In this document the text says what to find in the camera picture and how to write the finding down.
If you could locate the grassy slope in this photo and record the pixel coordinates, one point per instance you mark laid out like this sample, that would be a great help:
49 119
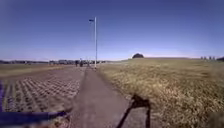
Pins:
166 86

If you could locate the tall lamp post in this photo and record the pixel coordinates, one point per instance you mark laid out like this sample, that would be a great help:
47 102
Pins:
95 43

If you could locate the group of people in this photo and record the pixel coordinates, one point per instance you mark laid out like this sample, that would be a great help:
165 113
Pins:
79 62

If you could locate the dark round tree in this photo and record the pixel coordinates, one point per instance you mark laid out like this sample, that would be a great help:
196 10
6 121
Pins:
137 56

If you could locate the row of distant buildings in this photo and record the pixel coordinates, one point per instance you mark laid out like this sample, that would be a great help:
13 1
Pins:
40 62

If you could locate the grey asphalt path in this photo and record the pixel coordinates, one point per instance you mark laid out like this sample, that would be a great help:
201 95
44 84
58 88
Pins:
96 100

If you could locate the grass grid paver area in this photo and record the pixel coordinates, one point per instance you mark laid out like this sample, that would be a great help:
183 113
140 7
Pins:
40 90

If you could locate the flat grass field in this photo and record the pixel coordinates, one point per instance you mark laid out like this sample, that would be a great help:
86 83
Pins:
26 69

